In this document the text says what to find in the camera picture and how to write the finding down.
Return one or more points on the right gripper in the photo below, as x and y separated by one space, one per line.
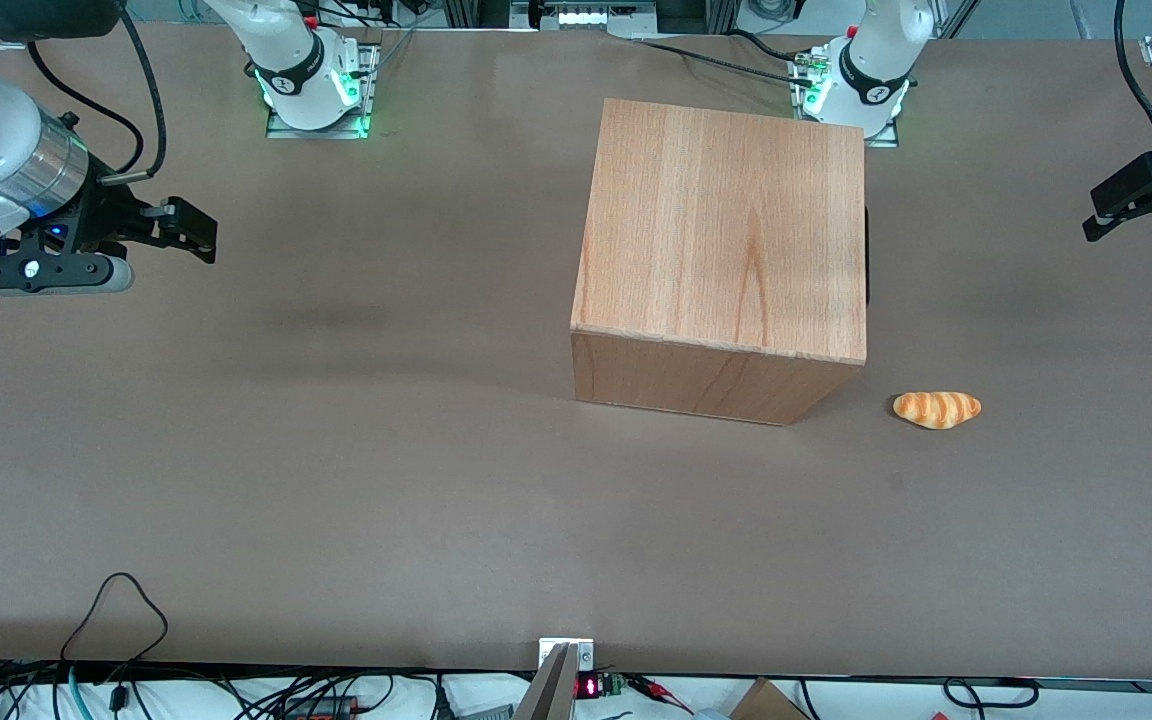
103 219

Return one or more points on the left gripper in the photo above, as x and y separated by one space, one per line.
1139 183

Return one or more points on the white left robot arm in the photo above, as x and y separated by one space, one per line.
871 60

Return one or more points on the light wooden drawer cabinet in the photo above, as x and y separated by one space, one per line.
716 230

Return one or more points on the striped toy bread roll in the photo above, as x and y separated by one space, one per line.
936 408

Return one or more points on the lit electronics box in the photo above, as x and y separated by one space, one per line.
586 15

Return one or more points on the grey support bar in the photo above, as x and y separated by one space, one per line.
548 695

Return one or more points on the red LED display module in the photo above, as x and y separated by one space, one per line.
588 687

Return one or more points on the brown cardboard piece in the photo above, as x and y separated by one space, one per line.
766 703

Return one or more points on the red clip test leads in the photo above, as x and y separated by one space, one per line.
656 688

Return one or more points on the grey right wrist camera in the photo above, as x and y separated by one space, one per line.
56 273

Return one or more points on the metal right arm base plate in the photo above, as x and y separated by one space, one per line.
316 132

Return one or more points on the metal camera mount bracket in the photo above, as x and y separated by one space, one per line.
586 655

